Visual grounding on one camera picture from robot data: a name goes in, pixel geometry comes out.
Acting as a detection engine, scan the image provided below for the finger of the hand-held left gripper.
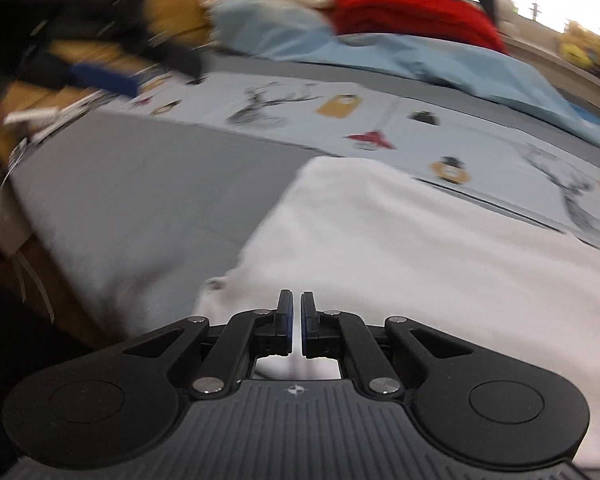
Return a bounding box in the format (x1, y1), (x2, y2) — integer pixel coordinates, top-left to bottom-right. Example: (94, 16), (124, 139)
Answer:
(17, 59), (142, 100)
(124, 34), (207, 82)

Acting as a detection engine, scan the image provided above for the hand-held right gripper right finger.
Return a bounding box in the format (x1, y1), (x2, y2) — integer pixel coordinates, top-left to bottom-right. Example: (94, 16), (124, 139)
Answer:
(300, 291), (474, 399)

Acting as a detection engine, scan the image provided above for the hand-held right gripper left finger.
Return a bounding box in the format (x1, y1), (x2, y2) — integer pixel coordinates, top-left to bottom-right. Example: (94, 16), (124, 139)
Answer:
(122, 289), (295, 402)

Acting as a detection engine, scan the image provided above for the white long-sleeve shirt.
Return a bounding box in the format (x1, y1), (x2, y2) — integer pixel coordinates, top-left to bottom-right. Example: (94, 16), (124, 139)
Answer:
(192, 156), (600, 480)

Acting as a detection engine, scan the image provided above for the grey printed bed sheet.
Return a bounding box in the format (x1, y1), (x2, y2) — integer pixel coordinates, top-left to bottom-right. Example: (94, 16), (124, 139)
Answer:
(2, 52), (600, 342)

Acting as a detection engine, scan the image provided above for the light blue quilt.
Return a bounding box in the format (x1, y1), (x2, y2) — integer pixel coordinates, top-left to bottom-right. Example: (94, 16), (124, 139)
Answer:
(210, 0), (600, 162)

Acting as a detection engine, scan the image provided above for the red folded blanket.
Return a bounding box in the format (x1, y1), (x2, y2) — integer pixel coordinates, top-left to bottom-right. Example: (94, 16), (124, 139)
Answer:
(330, 0), (511, 57)

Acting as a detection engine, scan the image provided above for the windowsill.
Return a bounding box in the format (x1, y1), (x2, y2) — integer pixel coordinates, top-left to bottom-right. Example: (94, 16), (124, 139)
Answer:
(500, 25), (600, 92)

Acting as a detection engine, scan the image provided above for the yellow plush toy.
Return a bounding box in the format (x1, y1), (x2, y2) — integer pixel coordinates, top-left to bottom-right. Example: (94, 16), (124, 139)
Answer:
(559, 20), (600, 72)

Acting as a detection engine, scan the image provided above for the wooden bed frame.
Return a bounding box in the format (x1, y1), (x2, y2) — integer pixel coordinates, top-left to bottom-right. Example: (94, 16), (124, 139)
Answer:
(0, 150), (108, 346)

